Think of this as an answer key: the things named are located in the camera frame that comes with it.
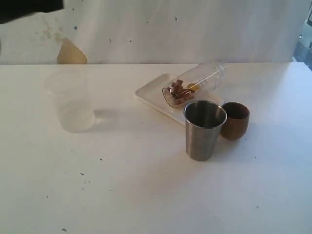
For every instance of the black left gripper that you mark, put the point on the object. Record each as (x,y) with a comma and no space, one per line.
(11,10)

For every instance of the clear glass with tea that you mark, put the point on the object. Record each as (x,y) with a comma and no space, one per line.
(194,75)

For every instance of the clear glass strainer lid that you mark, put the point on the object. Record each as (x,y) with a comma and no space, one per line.
(215,74)

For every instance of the stainless steel cup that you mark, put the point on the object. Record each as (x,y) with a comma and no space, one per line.
(203,122)

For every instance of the brown wooden cup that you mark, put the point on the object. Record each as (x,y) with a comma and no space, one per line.
(237,121)

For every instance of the translucent white plastic container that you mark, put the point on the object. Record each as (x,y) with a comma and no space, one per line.
(69,93)

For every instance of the white rectangular tray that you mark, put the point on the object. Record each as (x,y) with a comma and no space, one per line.
(151,94)

